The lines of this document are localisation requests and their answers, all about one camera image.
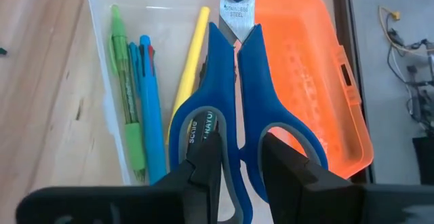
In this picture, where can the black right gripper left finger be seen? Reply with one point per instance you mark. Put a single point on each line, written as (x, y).
(203, 183)

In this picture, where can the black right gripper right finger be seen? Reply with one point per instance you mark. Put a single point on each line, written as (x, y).
(305, 197)

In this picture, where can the dark green crayon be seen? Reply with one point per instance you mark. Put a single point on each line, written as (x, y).
(207, 125)

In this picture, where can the teal multicolour pen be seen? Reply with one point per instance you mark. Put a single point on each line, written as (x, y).
(151, 108)

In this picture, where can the yellow highlighter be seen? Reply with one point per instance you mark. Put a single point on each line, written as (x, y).
(193, 57)

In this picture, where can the green gel pen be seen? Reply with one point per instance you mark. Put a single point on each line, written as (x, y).
(127, 81)

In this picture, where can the orange box lid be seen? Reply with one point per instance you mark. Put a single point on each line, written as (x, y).
(305, 64)

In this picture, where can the clear plastic supply box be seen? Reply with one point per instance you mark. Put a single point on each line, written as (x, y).
(162, 20)

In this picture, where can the green crayon white lettering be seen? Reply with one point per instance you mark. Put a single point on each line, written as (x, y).
(2, 51)

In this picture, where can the black floor box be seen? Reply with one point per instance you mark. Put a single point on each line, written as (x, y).
(425, 163)

